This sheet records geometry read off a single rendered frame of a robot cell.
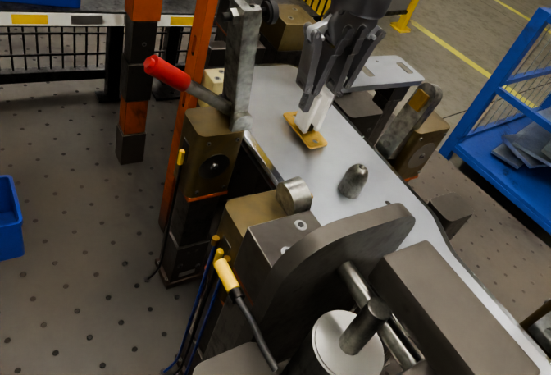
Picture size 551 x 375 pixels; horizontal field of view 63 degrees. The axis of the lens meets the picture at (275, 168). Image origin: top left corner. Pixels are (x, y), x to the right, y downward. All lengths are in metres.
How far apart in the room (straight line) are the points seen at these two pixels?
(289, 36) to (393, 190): 0.38
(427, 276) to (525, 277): 0.92
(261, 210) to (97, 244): 0.47
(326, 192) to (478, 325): 0.35
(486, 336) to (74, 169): 0.84
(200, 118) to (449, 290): 0.38
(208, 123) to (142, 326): 0.37
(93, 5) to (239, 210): 0.51
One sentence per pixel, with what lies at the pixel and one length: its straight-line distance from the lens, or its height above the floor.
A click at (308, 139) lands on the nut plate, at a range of 0.70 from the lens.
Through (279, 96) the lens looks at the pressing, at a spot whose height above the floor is 1.00.
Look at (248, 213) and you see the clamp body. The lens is 0.47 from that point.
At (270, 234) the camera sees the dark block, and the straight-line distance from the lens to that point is 0.39.
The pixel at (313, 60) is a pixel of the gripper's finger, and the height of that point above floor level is 1.15.
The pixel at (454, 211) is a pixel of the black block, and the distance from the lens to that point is 0.76.
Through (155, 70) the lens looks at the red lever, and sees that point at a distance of 0.51.
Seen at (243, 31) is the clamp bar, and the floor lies 1.19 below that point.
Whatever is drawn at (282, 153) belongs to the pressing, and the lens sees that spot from 0.67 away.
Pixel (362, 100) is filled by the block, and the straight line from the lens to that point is 0.91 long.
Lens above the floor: 1.41
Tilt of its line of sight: 40 degrees down
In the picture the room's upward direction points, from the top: 21 degrees clockwise
